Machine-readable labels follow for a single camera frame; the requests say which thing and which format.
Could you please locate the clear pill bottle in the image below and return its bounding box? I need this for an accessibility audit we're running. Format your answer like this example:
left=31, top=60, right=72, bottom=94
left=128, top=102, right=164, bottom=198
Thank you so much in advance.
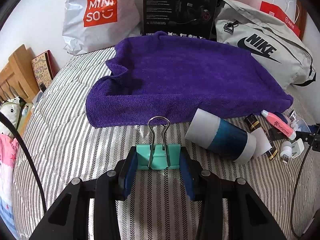
left=289, top=111, right=311, bottom=133

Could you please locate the blue white cylinder bottle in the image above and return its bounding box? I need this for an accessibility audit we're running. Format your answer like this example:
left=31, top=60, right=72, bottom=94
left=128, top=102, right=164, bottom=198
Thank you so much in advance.
left=185, top=109, right=257, bottom=164

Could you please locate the teal binder clip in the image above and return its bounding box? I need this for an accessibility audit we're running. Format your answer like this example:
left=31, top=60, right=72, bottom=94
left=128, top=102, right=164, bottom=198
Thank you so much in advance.
left=136, top=116, right=181, bottom=170

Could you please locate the blue pink round case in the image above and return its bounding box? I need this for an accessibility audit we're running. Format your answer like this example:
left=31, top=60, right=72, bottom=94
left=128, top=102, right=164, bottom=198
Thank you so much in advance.
left=274, top=112, right=291, bottom=126

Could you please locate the white charger plug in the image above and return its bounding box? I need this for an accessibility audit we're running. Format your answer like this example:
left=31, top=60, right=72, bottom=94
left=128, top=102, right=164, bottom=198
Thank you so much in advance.
left=291, top=138, right=305, bottom=159

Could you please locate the white USB night light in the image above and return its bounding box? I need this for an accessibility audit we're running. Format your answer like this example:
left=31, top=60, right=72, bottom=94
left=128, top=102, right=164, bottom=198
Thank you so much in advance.
left=280, top=141, right=292, bottom=164

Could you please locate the pink white tube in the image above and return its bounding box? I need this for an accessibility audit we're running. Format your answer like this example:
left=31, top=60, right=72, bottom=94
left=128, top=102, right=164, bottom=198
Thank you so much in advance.
left=261, top=110, right=296, bottom=140

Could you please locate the small black box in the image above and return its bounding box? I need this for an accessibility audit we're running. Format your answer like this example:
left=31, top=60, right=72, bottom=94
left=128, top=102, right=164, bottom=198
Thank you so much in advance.
left=268, top=128, right=287, bottom=141

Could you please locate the black gold Grand Reserve box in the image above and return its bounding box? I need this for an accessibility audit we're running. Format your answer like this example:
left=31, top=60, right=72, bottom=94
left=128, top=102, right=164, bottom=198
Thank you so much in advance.
left=244, top=114, right=278, bottom=160

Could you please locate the striped bed quilt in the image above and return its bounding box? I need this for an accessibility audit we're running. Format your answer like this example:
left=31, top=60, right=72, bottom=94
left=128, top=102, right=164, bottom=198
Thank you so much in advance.
left=23, top=48, right=319, bottom=239

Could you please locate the grey Nike bag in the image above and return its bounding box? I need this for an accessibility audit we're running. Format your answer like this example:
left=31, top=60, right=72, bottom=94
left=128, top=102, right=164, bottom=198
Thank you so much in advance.
left=215, top=0, right=316, bottom=89

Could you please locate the pink patterned cloth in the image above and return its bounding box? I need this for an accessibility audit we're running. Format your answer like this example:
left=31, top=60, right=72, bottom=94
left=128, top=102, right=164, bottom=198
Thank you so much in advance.
left=0, top=134, right=19, bottom=239

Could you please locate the panda plush toy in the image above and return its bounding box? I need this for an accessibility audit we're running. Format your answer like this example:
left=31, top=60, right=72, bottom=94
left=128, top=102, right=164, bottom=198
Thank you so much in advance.
left=1, top=97, right=28, bottom=136

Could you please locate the red white paper bag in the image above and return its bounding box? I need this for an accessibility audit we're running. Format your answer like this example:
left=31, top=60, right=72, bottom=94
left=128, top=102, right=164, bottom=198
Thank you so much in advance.
left=260, top=0, right=300, bottom=37

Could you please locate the wooden headboard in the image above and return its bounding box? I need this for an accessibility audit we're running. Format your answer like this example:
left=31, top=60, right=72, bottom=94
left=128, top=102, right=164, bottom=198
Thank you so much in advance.
left=1, top=44, right=40, bottom=103

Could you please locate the brown illustrated book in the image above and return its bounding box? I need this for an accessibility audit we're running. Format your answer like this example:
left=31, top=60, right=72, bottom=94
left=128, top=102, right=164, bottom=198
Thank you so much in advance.
left=31, top=50, right=55, bottom=88

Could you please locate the purple towel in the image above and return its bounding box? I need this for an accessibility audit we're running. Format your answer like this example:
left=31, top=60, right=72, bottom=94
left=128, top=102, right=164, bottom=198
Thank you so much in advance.
left=86, top=32, right=293, bottom=128

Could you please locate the black headset box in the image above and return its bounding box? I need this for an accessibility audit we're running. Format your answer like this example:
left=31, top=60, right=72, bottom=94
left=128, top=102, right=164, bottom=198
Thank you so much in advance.
left=143, top=0, right=217, bottom=40

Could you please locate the white Miniso shopping bag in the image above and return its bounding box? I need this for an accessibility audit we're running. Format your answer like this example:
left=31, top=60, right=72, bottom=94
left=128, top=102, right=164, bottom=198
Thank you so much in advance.
left=62, top=0, right=140, bottom=55

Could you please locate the black cable right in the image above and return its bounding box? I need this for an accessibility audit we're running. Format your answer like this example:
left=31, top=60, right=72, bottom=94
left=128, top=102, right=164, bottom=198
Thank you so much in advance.
left=290, top=127, right=320, bottom=239

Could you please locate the black cable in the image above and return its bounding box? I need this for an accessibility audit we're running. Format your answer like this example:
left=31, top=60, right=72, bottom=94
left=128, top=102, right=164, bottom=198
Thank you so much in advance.
left=290, top=127, right=320, bottom=239
left=0, top=112, right=48, bottom=214

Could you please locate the black cable left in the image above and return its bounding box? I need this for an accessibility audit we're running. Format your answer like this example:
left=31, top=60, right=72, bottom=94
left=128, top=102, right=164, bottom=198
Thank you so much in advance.
left=0, top=112, right=48, bottom=214

